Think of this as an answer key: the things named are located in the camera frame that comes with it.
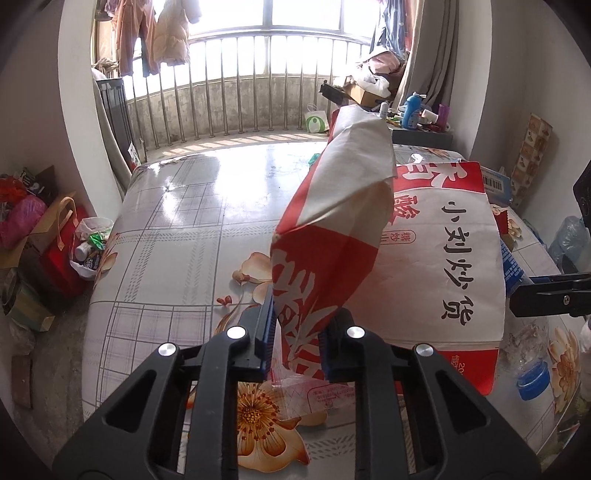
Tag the white plastic rubbish bag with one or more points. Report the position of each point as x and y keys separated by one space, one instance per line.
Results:
x=90 y=267

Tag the red white paper bag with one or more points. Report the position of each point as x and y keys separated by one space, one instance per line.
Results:
x=443 y=258

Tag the brown brick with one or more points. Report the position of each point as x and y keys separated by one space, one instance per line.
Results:
x=22 y=383

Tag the green cardboard box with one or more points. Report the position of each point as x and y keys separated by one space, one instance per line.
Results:
x=27 y=309

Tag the white green paper bag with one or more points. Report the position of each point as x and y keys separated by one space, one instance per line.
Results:
x=316 y=122

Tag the red mesh bag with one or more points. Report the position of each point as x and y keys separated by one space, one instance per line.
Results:
x=11 y=189

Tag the brown hanging garment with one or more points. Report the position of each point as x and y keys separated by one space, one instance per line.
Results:
x=131 y=37

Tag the grey curtain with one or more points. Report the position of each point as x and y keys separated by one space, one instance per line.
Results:
x=431 y=50

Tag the blue white box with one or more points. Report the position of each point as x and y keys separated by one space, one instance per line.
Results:
x=512 y=272

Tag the floral printed table cover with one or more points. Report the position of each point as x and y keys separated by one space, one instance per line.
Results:
x=184 y=230

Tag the purple cup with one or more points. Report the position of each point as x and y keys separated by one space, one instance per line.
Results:
x=443 y=117

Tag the blue bottle cap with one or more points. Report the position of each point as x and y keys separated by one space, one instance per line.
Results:
x=533 y=381

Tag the box with barcode label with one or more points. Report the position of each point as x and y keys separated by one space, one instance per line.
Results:
x=496 y=184

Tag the pink plastic bag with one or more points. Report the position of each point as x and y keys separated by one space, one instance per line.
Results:
x=21 y=221

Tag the metal balcony railing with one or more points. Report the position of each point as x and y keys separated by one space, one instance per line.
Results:
x=240 y=87

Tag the black metal rack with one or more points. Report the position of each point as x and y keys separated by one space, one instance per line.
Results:
x=115 y=115

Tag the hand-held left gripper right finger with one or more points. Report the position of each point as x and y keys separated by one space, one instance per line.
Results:
x=328 y=357

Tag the small white bottle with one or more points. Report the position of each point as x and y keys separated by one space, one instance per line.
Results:
x=383 y=110

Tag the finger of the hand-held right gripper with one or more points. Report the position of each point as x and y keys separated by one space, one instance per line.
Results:
x=554 y=295

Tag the brown paper bag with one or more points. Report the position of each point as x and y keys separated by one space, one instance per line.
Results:
x=44 y=226

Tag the pile of clothes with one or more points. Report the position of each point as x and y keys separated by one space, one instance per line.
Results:
x=385 y=64

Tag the patterned rolled mat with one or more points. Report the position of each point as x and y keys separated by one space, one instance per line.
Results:
x=531 y=157

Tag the grey cabinet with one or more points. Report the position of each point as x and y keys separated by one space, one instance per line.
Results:
x=422 y=137

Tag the blue patterned hanging garment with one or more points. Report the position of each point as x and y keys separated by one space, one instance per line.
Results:
x=392 y=23

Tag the beige padded jacket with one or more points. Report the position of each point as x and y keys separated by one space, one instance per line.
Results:
x=173 y=37

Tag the clear plastic wrapper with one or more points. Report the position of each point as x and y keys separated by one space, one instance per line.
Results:
x=302 y=398

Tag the blue bottle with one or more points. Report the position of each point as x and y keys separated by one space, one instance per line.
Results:
x=411 y=113

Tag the red gift bag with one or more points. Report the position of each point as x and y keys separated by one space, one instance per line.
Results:
x=62 y=267

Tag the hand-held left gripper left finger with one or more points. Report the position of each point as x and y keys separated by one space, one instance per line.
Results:
x=265 y=330

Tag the red white snack packet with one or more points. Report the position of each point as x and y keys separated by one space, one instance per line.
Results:
x=505 y=226

